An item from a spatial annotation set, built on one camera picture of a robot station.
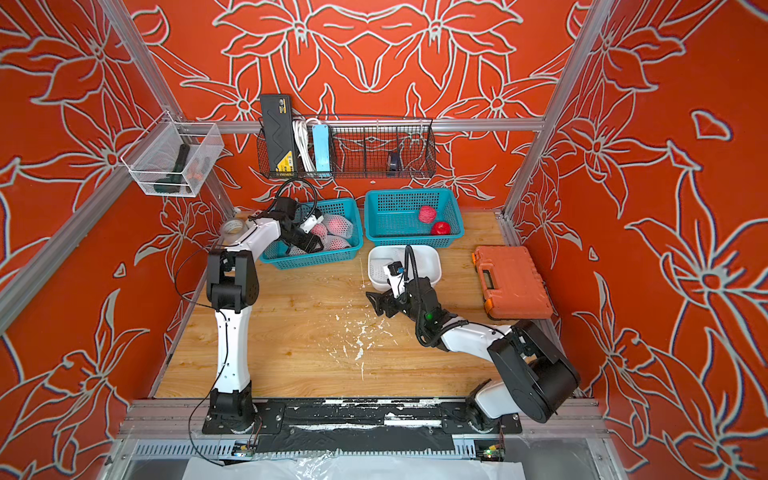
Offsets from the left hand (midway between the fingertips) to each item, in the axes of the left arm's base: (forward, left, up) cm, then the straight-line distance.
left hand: (314, 239), depth 107 cm
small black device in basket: (+10, -28, +29) cm, 42 cm away
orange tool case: (-15, -68, +1) cm, 69 cm away
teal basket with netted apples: (-12, +9, +5) cm, 16 cm away
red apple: (+14, -41, +2) cm, 44 cm away
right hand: (-24, -23, +8) cm, 35 cm away
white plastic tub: (-6, -42, -3) cm, 42 cm away
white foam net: (-14, -25, +2) cm, 28 cm away
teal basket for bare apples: (+16, -28, -3) cm, 32 cm away
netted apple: (+5, -8, +3) cm, 10 cm away
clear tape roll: (+5, +34, -3) cm, 35 cm away
